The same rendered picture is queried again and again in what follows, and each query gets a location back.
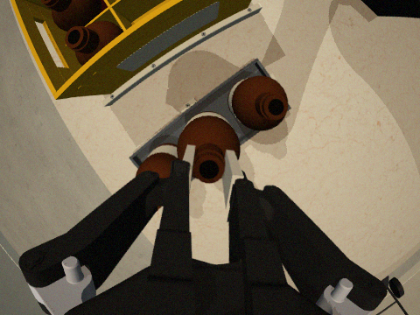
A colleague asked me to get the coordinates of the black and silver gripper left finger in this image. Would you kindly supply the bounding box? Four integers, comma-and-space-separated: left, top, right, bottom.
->
18, 144, 195, 315

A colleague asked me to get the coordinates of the yellow bottle crate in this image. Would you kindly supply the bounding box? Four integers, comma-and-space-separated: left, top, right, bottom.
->
11, 0, 252, 100

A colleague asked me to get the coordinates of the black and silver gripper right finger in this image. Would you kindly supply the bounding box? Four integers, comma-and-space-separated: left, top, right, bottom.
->
222, 150, 388, 315

